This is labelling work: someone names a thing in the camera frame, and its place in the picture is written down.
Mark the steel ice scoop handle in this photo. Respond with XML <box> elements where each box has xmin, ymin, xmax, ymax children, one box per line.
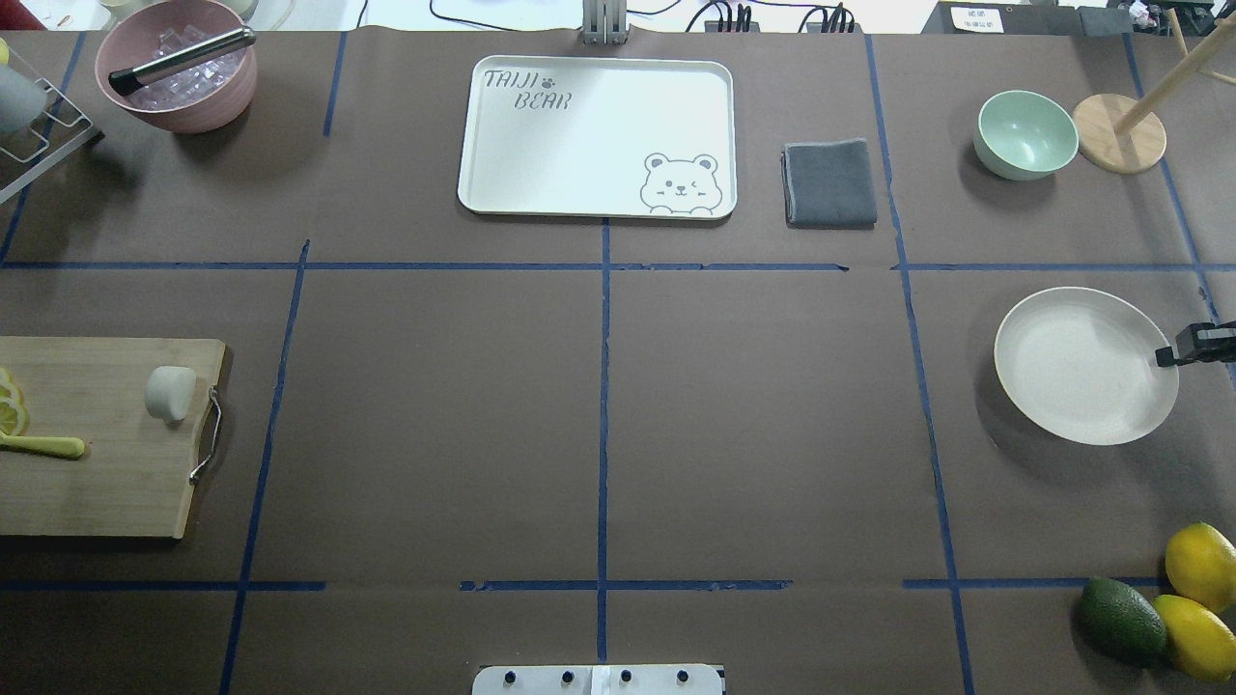
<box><xmin>106</xmin><ymin>26</ymin><xmax>257</xmax><ymax>96</ymax></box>

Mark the mint green bowl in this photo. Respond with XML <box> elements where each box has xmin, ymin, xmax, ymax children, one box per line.
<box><xmin>971</xmin><ymin>92</ymin><xmax>1079</xmax><ymax>181</ymax></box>

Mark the cream round plate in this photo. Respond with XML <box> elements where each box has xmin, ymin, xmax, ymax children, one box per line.
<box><xmin>994</xmin><ymin>287</ymin><xmax>1180</xmax><ymax>446</ymax></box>

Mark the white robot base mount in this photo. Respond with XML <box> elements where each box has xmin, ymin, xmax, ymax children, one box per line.
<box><xmin>471</xmin><ymin>663</ymin><xmax>727</xmax><ymax>694</ymax></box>

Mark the grey folded cloth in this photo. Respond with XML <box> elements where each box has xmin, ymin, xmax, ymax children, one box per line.
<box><xmin>782</xmin><ymin>139</ymin><xmax>878</xmax><ymax>229</ymax></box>

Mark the yellow lemon near avocado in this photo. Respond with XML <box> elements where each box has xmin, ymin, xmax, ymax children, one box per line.
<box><xmin>1151</xmin><ymin>595</ymin><xmax>1235</xmax><ymax>681</ymax></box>

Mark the lemon slice middle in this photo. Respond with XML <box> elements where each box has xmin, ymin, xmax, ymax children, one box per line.
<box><xmin>0</xmin><ymin>369</ymin><xmax>25</xmax><ymax>403</ymax></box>

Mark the white steamed bun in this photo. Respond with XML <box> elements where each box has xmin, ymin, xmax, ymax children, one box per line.
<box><xmin>143</xmin><ymin>365</ymin><xmax>197</xmax><ymax>424</ymax></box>

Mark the wooden mug tree stand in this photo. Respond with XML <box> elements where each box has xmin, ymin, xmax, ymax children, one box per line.
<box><xmin>1072</xmin><ymin>14</ymin><xmax>1235</xmax><ymax>176</ymax></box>

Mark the yellow-green plastic knife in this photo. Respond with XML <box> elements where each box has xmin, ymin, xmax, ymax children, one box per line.
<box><xmin>1</xmin><ymin>432</ymin><xmax>87</xmax><ymax>460</ymax></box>

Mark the light blue cup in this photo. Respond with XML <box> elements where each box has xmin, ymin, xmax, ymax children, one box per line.
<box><xmin>0</xmin><ymin>66</ymin><xmax>48</xmax><ymax>134</ymax></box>

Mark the pink bowl of ice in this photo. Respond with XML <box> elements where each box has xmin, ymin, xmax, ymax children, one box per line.
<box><xmin>94</xmin><ymin>1</ymin><xmax>260</xmax><ymax>134</ymax></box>

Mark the lemon slice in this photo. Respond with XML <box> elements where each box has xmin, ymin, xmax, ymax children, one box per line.
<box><xmin>0</xmin><ymin>369</ymin><xmax>25</xmax><ymax>403</ymax></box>
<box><xmin>0</xmin><ymin>397</ymin><xmax>28</xmax><ymax>437</ymax></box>

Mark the yellow lemon outer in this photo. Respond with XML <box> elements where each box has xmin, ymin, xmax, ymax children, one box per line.
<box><xmin>1163</xmin><ymin>522</ymin><xmax>1235</xmax><ymax>613</ymax></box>

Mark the white bear tray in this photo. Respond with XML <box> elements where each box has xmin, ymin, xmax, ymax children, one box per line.
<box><xmin>459</xmin><ymin>54</ymin><xmax>738</xmax><ymax>220</ymax></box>

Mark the bamboo cutting board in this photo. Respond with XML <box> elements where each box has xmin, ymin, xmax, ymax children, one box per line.
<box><xmin>1</xmin><ymin>336</ymin><xmax>226</xmax><ymax>540</ymax></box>

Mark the green avocado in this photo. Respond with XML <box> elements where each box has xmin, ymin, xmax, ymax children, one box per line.
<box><xmin>1077</xmin><ymin>576</ymin><xmax>1168</xmax><ymax>668</ymax></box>

